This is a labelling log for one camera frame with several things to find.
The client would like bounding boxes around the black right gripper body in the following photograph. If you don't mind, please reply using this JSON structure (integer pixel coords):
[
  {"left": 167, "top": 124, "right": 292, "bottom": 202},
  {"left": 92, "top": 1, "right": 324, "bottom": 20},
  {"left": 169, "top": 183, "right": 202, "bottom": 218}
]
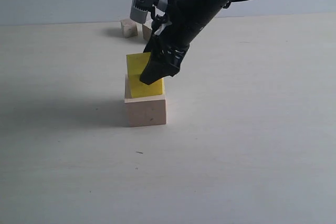
[{"left": 149, "top": 0, "right": 207, "bottom": 61}]

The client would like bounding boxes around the yellow cube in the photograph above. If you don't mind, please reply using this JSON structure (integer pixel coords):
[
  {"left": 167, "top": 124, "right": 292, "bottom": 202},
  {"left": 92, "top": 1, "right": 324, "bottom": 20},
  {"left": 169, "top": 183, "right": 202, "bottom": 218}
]
[{"left": 127, "top": 52, "right": 164, "bottom": 98}]

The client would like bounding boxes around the large pale wooden cube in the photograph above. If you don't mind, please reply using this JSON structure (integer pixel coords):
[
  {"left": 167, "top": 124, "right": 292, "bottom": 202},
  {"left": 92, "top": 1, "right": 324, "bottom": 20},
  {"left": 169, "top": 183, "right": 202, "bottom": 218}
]
[{"left": 124, "top": 75, "right": 167, "bottom": 127}]

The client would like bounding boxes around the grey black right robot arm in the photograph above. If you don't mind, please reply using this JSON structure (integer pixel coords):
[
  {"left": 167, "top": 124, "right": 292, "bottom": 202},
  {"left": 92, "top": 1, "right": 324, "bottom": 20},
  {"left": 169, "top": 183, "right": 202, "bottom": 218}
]
[{"left": 130, "top": 0, "right": 238, "bottom": 85}]

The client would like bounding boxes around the medium wooden cube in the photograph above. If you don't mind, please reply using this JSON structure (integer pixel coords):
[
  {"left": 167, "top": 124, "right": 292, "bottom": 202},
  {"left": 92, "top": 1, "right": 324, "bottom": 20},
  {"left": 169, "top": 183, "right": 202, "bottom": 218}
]
[{"left": 142, "top": 19, "right": 152, "bottom": 42}]

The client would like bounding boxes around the small wooden cube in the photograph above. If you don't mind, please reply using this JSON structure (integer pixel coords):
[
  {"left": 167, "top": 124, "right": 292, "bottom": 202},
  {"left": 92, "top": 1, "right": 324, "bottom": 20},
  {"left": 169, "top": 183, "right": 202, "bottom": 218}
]
[{"left": 120, "top": 18, "right": 138, "bottom": 38}]

